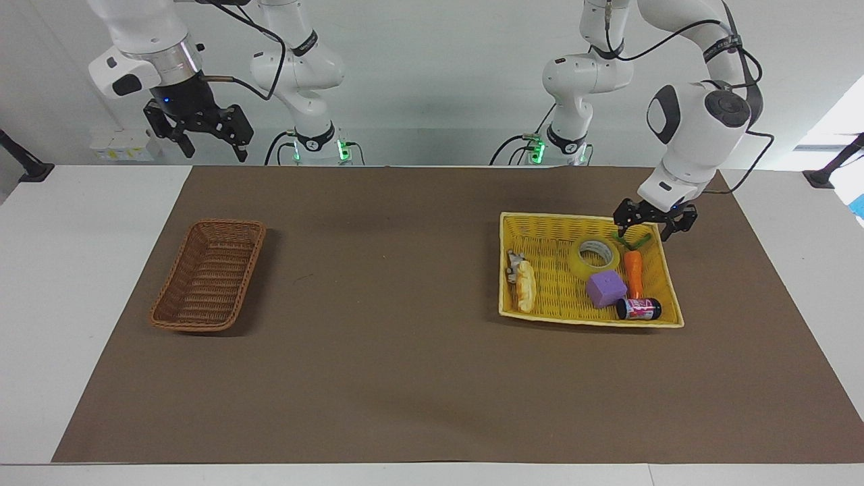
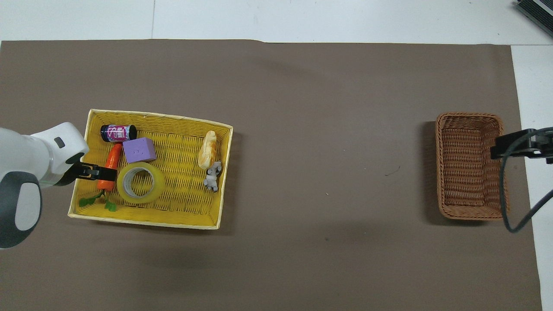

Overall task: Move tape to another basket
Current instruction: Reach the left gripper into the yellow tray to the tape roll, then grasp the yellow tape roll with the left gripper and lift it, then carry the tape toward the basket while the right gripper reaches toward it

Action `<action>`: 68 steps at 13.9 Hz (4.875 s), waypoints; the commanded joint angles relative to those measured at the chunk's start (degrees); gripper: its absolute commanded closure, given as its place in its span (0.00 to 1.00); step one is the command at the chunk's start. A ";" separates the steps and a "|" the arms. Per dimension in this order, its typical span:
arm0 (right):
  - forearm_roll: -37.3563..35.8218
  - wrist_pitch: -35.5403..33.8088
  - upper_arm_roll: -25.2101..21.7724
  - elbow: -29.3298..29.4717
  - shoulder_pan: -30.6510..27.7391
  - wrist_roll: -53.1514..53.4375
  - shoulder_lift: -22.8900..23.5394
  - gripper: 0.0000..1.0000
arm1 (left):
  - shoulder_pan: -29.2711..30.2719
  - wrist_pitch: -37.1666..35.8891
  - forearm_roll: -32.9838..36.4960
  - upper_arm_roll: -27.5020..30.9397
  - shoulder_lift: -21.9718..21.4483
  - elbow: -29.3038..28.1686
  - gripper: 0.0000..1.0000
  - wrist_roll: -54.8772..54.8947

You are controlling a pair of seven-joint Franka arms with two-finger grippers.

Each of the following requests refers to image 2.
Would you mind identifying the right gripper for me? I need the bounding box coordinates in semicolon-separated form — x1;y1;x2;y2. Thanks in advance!
527;127;553;165

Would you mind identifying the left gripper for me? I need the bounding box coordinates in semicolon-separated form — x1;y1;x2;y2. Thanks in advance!
55;152;94;187

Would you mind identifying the brown wicker basket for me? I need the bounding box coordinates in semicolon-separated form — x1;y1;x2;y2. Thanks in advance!
435;112;511;221

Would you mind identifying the yellowish clear tape roll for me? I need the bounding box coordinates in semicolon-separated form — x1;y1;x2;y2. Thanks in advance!
117;162;166;205

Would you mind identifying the yellow woven basket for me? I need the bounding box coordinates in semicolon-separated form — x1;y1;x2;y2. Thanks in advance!
68;109;234;230

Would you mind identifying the orange toy carrot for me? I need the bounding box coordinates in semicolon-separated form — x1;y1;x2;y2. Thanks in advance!
79;143;124;212

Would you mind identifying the black bottle with pink label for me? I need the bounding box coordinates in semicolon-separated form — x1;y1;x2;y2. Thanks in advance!
100;124;137;143

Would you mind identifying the purple foam block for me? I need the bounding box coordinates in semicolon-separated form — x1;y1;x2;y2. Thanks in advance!
123;137;157;164

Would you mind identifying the toy bread loaf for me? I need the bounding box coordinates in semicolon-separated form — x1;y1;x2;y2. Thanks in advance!
198;130;218;170

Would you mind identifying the small white grey toy figure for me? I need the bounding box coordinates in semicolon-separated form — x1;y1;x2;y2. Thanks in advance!
203;161;222;191

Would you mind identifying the black cable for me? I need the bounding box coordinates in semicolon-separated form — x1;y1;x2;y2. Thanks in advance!
499;128;553;234

